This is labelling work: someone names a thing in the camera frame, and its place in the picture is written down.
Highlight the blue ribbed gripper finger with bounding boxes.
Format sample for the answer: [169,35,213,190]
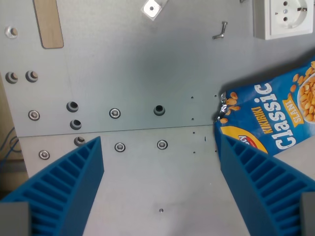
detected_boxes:
[220,133,315,236]
[0,136,105,236]

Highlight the silver metal angle bracket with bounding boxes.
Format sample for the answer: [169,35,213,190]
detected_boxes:
[140,0,169,22]

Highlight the blue cable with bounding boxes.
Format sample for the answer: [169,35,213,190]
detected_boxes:
[0,126,23,170]

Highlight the light wooden strip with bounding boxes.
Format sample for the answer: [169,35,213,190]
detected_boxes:
[32,0,64,49]

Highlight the white wall power socket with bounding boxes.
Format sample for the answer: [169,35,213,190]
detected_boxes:
[252,0,315,41]

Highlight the grey metal base plate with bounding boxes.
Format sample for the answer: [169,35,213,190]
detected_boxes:
[17,124,252,236]
[0,0,315,137]

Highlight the blue peanut snack bag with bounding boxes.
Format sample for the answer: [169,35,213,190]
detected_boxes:
[213,55,315,157]

